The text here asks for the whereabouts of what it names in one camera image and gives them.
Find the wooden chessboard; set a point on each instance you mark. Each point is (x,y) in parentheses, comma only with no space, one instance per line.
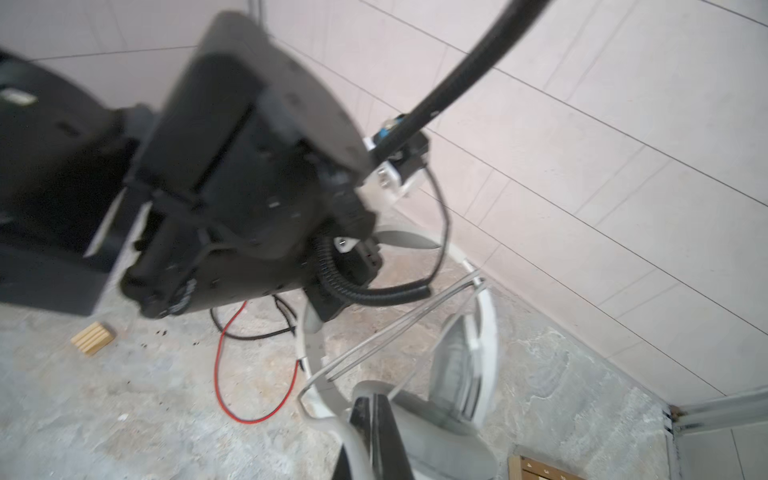
(525,468)

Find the small wooden block centre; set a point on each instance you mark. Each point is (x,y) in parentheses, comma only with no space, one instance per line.
(92,339)

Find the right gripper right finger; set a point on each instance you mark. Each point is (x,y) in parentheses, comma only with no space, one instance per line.
(390,460)

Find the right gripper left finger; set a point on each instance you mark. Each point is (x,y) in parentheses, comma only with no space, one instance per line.
(354,460)

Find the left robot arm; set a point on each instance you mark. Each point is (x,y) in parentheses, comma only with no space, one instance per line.
(66,210)

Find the white grey headphones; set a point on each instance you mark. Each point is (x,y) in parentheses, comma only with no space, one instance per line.
(441,404)

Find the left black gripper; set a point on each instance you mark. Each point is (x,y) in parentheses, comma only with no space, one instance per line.
(250,160)

